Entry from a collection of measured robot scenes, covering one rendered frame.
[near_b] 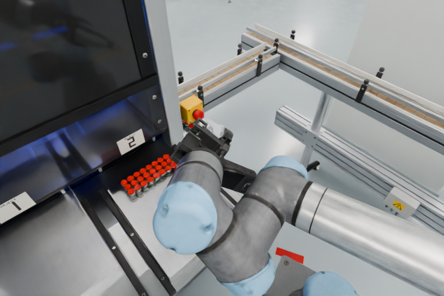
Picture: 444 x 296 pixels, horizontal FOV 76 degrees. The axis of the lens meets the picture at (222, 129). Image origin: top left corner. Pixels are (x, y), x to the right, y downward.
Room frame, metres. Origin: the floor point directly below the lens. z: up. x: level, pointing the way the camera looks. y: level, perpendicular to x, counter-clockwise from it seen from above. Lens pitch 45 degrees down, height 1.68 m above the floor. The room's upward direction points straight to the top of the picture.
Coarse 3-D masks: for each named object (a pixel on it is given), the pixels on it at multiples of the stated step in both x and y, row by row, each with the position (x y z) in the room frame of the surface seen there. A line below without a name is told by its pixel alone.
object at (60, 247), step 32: (32, 224) 0.40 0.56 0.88; (64, 224) 0.40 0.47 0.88; (0, 256) 0.30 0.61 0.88; (32, 256) 0.30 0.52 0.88; (64, 256) 0.30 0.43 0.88; (96, 256) 0.30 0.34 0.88; (0, 288) 0.22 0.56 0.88; (32, 288) 0.22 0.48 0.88; (64, 288) 0.22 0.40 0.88; (96, 288) 0.22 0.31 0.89
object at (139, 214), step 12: (168, 180) 0.55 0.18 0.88; (120, 192) 0.50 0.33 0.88; (156, 192) 0.50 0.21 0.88; (120, 204) 0.46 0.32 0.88; (132, 204) 0.46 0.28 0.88; (144, 204) 0.46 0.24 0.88; (156, 204) 0.46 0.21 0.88; (228, 204) 0.45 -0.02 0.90; (132, 216) 0.42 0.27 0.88; (144, 216) 0.42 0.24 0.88; (144, 228) 0.38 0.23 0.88; (144, 240) 0.33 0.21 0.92; (156, 240) 0.35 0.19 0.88; (156, 252) 0.31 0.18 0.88; (168, 252) 0.31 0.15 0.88; (168, 264) 0.28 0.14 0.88; (180, 264) 0.28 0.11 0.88; (168, 276) 0.24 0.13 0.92
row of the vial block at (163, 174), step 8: (168, 168) 0.57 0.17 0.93; (160, 176) 0.55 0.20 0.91; (168, 176) 0.56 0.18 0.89; (144, 184) 0.50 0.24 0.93; (152, 184) 0.52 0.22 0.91; (160, 184) 0.53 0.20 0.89; (128, 192) 0.48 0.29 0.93; (136, 192) 0.49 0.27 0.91; (144, 192) 0.50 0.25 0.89; (136, 200) 0.47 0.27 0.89
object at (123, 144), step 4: (136, 132) 0.62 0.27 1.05; (140, 132) 0.62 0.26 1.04; (128, 136) 0.60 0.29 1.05; (132, 136) 0.61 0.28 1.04; (136, 136) 0.61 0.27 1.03; (140, 136) 0.62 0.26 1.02; (120, 140) 0.58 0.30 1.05; (124, 140) 0.59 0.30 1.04; (128, 140) 0.60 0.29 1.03; (132, 140) 0.60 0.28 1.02; (136, 140) 0.61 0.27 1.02; (140, 140) 0.62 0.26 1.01; (144, 140) 0.63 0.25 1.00; (120, 144) 0.58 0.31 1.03; (124, 144) 0.58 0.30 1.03; (128, 144) 0.59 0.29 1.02; (132, 144) 0.60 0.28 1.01; (136, 144) 0.61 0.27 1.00; (140, 144) 0.62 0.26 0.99; (120, 148) 0.57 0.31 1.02; (124, 148) 0.58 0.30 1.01; (128, 148) 0.59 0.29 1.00; (132, 148) 0.60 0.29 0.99; (120, 152) 0.57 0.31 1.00; (124, 152) 0.58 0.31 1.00
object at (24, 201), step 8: (24, 192) 0.40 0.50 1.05; (16, 200) 0.38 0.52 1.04; (24, 200) 0.39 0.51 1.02; (32, 200) 0.40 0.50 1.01; (0, 208) 0.36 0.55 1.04; (8, 208) 0.37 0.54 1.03; (16, 208) 0.37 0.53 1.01; (24, 208) 0.38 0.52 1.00; (0, 216) 0.35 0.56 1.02; (8, 216) 0.36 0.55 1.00
